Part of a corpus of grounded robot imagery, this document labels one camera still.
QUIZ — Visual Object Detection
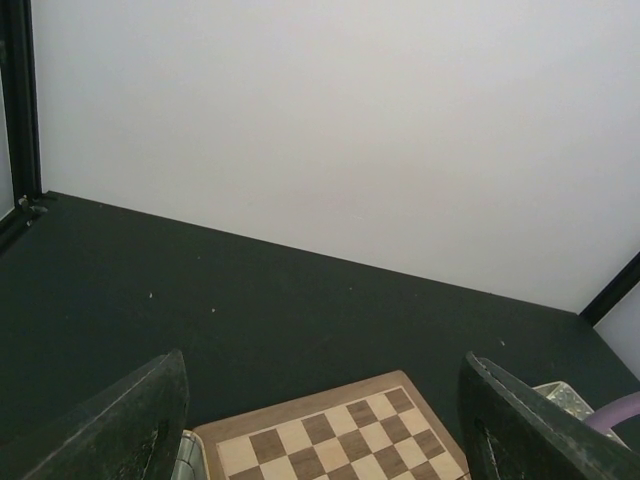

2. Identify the wooden chess board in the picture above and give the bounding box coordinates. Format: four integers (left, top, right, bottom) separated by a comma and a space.
195, 371, 470, 480

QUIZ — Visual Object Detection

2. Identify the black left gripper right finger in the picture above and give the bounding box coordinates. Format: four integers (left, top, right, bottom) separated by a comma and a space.
459, 352, 639, 479

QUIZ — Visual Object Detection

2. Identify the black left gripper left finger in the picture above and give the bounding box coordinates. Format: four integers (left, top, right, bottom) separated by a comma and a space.
19, 350, 189, 479

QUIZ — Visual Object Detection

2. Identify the silver pink tin tray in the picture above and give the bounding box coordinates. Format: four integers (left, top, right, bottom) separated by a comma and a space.
533, 381, 639, 447

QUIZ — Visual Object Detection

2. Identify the gold tin tray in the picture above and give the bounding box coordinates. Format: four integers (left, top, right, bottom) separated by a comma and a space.
171, 430, 210, 480

